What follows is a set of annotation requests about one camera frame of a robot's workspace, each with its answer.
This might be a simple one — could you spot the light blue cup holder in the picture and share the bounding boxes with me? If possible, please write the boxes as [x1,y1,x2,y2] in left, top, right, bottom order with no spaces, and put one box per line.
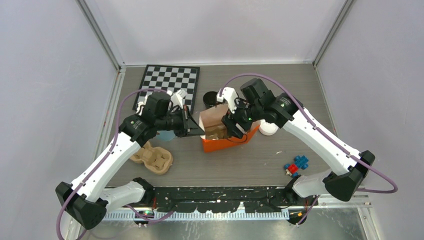
[155,130,176,142]

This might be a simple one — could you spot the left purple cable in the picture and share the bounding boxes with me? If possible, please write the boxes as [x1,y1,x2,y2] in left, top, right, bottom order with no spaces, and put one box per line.
[55,88,176,240]

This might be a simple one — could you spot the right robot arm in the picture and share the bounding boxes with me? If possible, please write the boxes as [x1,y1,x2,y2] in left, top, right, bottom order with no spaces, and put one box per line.
[216,78,375,205]

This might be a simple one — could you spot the red blue toy blocks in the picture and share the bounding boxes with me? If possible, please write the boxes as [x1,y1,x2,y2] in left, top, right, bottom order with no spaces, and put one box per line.
[283,155,309,178]

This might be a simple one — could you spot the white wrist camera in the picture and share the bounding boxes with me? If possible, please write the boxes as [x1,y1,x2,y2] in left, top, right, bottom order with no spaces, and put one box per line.
[166,89,187,112]
[216,87,238,114]

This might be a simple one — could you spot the white cup lid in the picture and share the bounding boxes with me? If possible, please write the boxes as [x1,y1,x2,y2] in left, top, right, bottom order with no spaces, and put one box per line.
[259,119,279,136]

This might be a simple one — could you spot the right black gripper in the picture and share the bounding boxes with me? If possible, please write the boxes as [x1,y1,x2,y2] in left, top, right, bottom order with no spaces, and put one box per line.
[221,94,263,139]

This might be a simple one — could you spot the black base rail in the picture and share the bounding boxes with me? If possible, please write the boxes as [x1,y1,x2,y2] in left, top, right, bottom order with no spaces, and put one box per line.
[120,186,319,215]

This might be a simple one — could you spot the orange paper bag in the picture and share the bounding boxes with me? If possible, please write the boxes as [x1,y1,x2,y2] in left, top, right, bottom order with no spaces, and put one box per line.
[199,104,260,153]

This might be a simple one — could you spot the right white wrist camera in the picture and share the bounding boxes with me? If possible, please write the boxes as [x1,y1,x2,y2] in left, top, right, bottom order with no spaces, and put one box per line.
[216,87,238,114]

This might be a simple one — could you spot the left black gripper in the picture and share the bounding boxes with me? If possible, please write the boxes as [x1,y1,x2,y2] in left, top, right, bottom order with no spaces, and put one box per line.
[156,104,205,138]

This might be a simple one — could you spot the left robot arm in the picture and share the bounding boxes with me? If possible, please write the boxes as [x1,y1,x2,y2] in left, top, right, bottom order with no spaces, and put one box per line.
[55,90,205,230]

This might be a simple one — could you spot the black white chessboard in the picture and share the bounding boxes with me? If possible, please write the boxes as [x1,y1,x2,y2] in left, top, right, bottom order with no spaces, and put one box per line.
[139,64,201,113]

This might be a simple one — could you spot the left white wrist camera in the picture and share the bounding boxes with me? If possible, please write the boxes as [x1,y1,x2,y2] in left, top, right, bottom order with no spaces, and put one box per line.
[166,89,187,112]

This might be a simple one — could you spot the black paper cup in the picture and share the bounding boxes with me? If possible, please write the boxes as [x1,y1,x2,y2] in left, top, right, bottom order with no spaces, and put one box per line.
[202,91,219,109]

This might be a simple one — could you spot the tan cardboard cup carrier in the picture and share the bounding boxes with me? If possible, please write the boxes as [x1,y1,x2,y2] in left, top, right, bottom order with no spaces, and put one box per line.
[129,141,174,175]

